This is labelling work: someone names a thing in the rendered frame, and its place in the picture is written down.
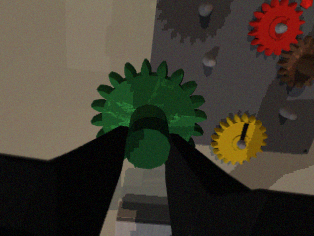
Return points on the green gear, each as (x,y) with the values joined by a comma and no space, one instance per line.
(152,105)

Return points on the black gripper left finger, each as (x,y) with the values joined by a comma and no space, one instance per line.
(65,196)

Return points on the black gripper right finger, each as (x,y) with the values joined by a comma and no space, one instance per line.
(204,200)

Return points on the red gear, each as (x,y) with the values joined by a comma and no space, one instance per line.
(266,22)

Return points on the yellow gear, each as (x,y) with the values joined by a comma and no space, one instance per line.
(247,129)

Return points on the brown gear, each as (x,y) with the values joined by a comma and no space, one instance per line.
(298,63)

